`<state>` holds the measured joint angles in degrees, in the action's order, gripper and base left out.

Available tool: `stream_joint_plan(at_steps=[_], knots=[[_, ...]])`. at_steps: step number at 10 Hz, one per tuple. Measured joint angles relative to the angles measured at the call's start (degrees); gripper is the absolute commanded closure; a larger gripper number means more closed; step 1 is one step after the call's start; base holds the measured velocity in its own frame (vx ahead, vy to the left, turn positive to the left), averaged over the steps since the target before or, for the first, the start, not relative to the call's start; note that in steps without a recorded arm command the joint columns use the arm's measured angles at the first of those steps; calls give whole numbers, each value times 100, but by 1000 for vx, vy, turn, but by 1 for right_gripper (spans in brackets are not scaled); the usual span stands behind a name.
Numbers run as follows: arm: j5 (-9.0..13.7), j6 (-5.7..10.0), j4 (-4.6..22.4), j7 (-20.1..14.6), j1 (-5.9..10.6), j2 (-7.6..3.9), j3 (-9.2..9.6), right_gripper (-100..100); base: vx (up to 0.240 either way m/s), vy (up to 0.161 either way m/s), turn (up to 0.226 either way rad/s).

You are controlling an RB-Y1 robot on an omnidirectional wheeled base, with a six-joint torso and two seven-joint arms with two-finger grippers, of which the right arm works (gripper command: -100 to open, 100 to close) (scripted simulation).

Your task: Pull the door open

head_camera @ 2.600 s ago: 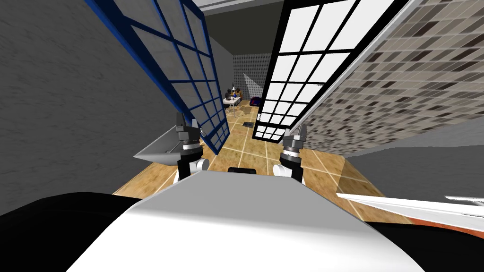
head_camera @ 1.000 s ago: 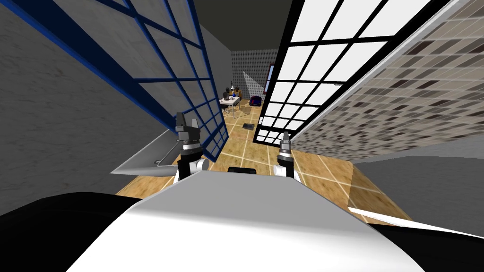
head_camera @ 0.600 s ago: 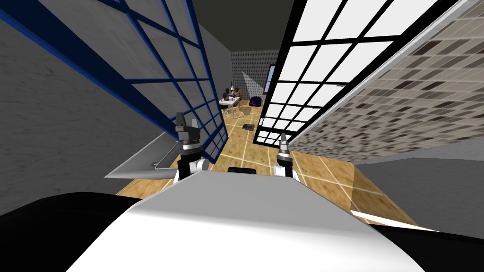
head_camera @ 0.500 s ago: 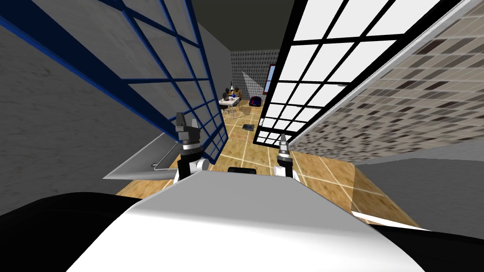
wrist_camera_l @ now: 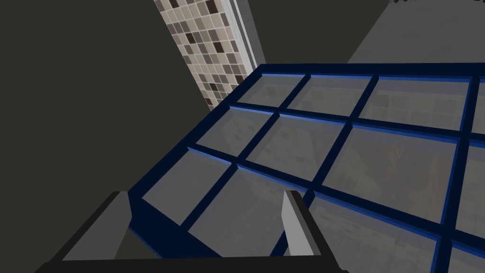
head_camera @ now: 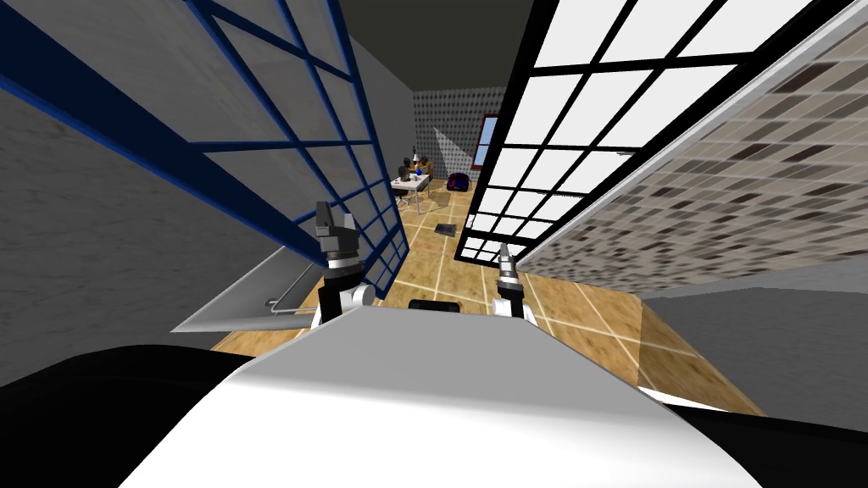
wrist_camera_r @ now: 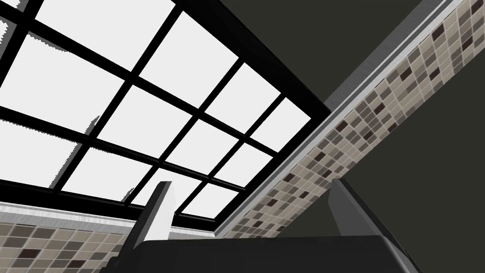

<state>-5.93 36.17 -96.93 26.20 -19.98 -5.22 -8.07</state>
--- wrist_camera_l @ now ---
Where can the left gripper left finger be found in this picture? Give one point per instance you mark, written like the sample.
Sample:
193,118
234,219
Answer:
99,229

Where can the blue glass-paned door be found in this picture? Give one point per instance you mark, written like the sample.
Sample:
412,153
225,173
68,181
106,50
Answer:
341,159

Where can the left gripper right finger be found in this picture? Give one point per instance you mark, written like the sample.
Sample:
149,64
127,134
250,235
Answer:
299,229

